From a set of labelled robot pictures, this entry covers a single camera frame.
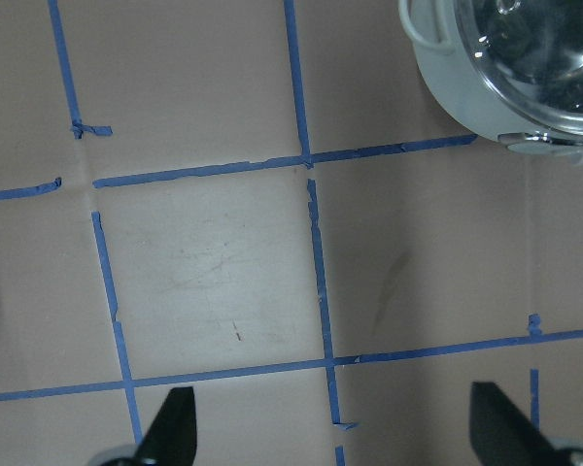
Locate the glass pot lid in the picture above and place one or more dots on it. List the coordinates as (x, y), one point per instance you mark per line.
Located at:
(530, 55)

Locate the pale green cooking pot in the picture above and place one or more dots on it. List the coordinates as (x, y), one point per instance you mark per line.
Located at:
(459, 89)

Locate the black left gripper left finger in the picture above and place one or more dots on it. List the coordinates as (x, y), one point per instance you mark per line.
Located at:
(171, 438)

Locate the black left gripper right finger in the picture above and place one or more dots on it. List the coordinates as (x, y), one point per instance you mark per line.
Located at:
(500, 434)

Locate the brown paper table cover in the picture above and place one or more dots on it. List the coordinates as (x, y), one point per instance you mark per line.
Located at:
(261, 200)

